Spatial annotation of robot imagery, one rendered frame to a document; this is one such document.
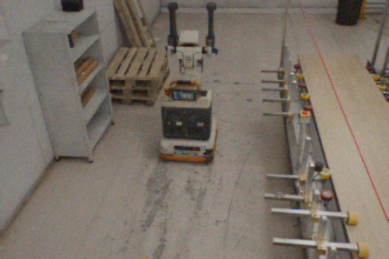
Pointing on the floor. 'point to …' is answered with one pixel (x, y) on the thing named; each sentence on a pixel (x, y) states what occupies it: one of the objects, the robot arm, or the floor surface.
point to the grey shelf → (44, 60)
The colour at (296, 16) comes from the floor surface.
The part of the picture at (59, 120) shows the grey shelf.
